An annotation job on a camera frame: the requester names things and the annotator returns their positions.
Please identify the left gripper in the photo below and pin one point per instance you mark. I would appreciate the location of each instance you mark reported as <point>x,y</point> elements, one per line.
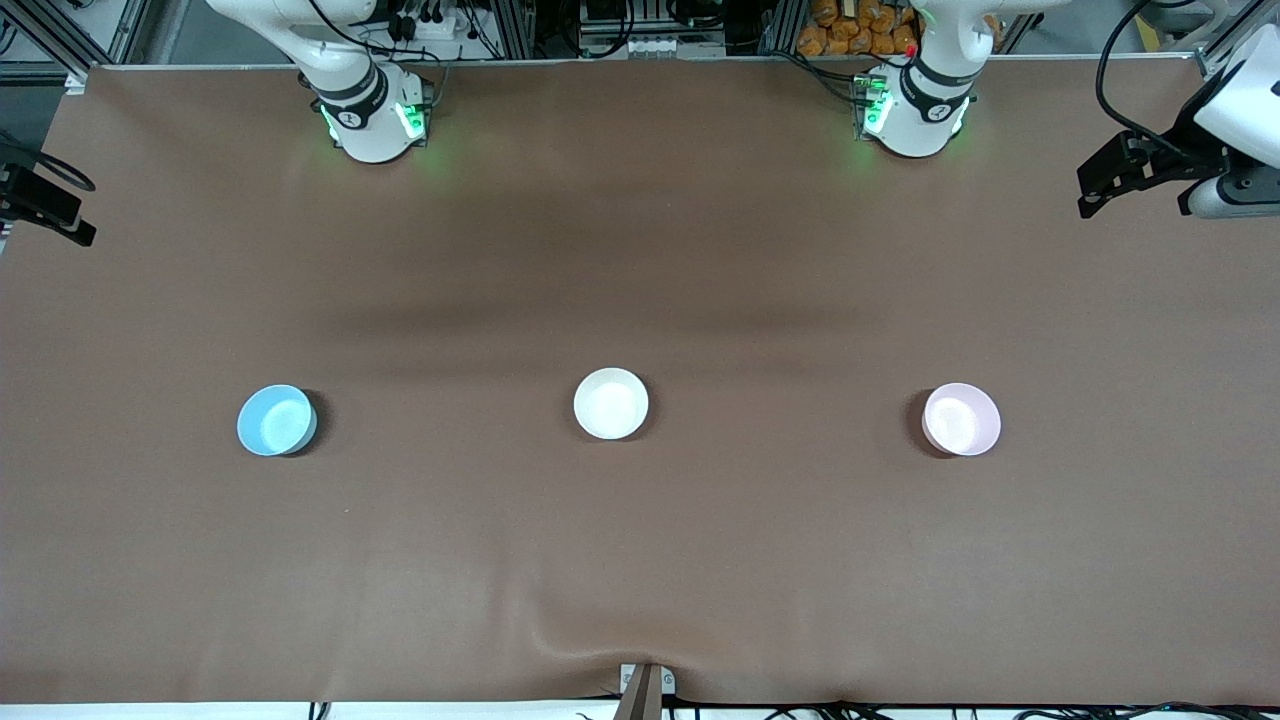
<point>1179,143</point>

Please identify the blue bowl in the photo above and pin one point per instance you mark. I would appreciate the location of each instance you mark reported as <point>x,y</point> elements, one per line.
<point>275,422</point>

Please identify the pink bowl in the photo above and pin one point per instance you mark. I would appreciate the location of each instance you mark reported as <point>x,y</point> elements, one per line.
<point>960,420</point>

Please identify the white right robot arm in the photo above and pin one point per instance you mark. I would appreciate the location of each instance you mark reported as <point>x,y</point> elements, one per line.
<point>370,140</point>

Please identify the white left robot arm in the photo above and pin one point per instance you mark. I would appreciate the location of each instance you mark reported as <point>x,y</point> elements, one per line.
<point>915,135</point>

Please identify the white bowl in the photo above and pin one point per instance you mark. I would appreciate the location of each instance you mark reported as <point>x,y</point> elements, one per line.
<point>610,404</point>

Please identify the pile of orange items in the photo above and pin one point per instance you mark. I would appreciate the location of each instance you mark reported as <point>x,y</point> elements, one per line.
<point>850,35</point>

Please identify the white power strip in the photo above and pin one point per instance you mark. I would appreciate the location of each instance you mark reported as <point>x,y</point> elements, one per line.
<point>430,25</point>

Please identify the white terminal strip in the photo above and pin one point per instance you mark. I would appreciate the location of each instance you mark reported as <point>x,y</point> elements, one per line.
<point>660,46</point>

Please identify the brown table cover sheet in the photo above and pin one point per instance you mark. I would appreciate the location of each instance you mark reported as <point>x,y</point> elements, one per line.
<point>640,560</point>

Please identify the brown mounting bar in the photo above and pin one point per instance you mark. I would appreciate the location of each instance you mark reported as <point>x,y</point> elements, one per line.
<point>640,700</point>

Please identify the aluminium frame strut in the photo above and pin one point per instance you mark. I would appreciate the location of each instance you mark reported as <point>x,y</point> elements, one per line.
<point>60,35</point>
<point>1215,60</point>

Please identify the aluminium frame post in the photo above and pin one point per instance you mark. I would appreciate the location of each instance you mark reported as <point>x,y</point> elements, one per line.
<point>512,25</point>
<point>782,25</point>

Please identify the grey metal bracket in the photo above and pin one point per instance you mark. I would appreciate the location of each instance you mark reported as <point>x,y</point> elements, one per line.
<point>668,682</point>

